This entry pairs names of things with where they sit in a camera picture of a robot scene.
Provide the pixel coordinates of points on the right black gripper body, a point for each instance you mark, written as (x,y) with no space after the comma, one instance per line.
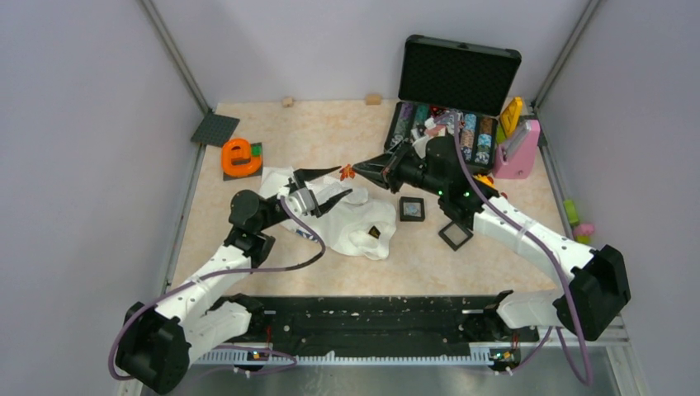
(404,167)

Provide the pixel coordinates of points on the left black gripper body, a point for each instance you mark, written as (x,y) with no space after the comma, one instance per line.
(275,213)

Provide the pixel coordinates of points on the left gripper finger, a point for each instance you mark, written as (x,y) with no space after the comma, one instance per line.
(301,176)
(323,209)

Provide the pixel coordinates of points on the white t-shirt garment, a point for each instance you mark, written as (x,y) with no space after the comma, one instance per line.
(358,225)

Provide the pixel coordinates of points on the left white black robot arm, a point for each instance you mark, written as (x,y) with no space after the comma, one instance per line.
(159,341)

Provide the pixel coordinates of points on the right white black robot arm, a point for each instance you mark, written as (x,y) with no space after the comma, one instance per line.
(592,286)

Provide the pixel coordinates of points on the black box with blue brooch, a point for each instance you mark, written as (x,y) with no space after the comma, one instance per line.
(411,209)

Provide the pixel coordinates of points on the small dark mat under dispenser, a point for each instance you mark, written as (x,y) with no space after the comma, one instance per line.
(245,167)

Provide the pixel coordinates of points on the yellow orange toy piece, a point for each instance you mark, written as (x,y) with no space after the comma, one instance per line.
(487,179)

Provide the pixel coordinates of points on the green lego brick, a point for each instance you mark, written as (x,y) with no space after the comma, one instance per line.
(256,150)

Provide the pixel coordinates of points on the small wooden block right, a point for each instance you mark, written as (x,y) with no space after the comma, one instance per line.
(373,99)

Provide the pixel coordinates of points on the small wooden block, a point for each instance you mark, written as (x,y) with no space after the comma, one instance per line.
(287,102)
(373,99)

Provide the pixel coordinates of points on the small wooden block left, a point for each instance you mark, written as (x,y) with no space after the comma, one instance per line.
(287,102)

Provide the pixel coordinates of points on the pink box with grey lid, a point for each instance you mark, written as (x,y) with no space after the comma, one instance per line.
(516,155)

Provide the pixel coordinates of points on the dark grey lego baseplate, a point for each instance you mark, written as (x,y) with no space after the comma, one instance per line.
(215,130)

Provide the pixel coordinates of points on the yellow toy block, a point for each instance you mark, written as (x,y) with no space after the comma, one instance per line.
(510,116)

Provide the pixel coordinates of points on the black open poker chip case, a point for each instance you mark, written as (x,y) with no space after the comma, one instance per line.
(458,87)

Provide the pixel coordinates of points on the green pink toy bricks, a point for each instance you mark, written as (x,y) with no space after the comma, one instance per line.
(581,231)

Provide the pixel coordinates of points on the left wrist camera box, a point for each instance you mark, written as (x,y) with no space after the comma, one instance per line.
(302,202)

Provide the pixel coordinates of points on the black empty display frame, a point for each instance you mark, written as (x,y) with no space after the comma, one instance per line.
(455,235)

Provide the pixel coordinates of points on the black mounting base plate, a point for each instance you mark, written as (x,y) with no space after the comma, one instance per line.
(374,327)

